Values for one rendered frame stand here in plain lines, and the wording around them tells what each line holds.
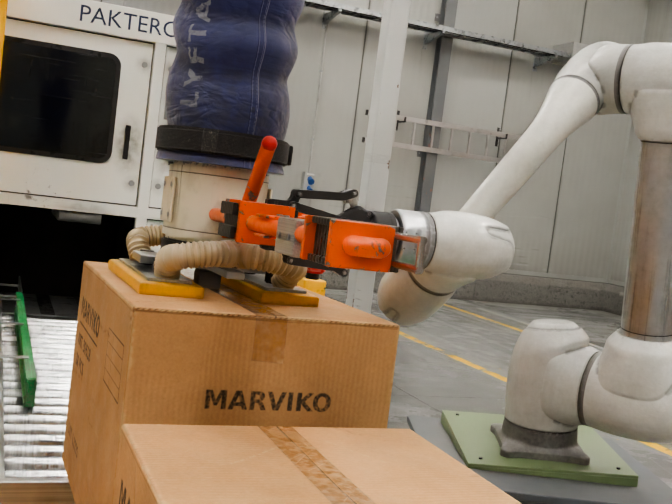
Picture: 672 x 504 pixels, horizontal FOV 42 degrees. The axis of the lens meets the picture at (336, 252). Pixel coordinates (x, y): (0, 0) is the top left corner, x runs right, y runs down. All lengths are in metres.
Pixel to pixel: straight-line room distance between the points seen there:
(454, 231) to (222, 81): 0.44
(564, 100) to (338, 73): 9.88
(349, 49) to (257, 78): 10.15
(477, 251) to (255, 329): 0.36
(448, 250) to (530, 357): 0.56
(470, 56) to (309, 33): 2.32
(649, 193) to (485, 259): 0.46
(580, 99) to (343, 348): 0.69
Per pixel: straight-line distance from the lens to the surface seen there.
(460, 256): 1.36
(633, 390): 1.79
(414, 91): 11.95
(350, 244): 0.91
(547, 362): 1.85
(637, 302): 1.78
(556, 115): 1.66
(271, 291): 1.42
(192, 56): 1.48
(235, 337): 1.25
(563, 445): 1.91
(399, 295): 1.48
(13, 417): 2.58
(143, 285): 1.35
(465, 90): 12.32
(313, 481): 0.99
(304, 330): 1.28
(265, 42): 1.46
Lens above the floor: 1.26
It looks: 4 degrees down
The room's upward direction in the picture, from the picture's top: 7 degrees clockwise
